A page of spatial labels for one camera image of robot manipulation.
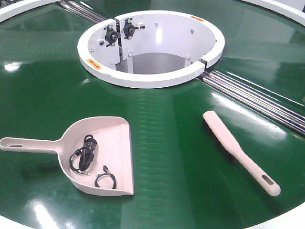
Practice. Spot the pink plastic dustpan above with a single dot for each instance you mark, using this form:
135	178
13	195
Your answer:
110	173

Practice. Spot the pink hand brush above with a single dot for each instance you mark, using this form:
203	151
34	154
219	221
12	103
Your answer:
231	145

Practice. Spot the left steel roller strip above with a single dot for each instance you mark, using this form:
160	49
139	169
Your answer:
81	10

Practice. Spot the steel roller strip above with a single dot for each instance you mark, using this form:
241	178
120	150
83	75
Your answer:
81	10
256	98

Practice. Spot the right steel roller strip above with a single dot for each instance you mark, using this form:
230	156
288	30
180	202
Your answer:
256	98

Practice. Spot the white outer rim right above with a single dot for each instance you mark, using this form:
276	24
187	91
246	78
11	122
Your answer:
281	8

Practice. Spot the white rim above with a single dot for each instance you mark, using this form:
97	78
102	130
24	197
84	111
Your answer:
281	8
20	7

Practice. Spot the white outer rim left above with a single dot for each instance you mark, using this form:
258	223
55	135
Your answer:
20	7

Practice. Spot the right black bearing mount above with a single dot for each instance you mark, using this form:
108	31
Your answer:
129	29

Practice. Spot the black bearing mount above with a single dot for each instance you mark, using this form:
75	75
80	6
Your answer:
111	35
129	29

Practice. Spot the left black bearing mount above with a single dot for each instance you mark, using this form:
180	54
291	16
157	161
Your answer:
111	35

